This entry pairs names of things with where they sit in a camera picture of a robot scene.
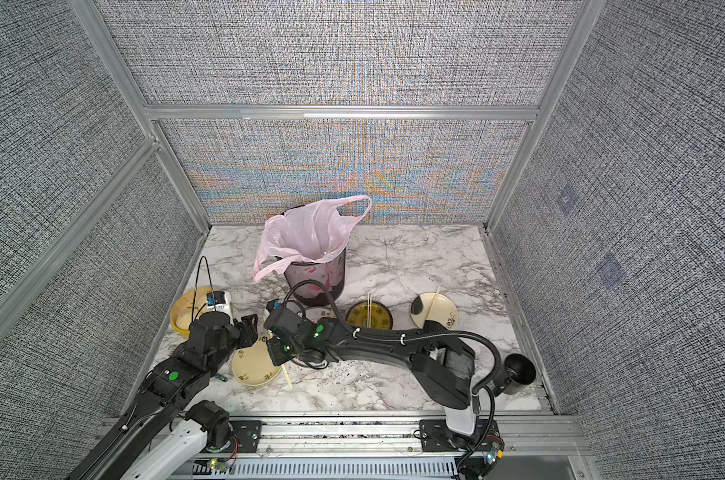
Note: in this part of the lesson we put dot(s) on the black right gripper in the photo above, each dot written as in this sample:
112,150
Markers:
273,350

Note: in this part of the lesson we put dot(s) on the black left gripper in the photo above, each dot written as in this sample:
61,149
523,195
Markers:
248,330

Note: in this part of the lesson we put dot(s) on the disposable chopsticks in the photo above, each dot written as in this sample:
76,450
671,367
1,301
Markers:
283,368
369,311
434,303

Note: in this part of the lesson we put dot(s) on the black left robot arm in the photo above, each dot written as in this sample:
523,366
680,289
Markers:
167,390

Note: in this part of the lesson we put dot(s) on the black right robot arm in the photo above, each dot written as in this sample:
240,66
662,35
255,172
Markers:
439,359

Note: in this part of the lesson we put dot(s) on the white plate with orange sunburst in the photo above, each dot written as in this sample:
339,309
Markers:
315,314

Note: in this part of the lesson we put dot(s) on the cream small plate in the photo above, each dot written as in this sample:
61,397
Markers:
253,366

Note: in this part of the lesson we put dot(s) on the yellow bamboo steamer basket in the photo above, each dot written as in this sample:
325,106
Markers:
189,308

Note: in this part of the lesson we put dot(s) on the yellow dark patterned small plate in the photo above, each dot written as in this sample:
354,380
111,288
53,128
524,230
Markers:
382,317

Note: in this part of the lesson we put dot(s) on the black mesh trash bin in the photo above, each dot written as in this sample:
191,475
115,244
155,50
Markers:
331,274

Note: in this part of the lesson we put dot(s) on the pink plastic bin bag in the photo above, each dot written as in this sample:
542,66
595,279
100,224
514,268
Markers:
317,232

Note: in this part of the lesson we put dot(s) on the cream plate with black patch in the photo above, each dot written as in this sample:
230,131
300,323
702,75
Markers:
446,313

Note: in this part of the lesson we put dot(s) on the black round object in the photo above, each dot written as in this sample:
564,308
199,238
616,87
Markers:
518,371

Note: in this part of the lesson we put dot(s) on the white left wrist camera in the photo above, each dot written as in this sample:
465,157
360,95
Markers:
218,301

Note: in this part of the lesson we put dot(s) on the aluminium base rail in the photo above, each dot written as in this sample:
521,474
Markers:
354,445

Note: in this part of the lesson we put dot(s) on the aluminium enclosure frame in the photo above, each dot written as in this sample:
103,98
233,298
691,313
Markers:
578,158

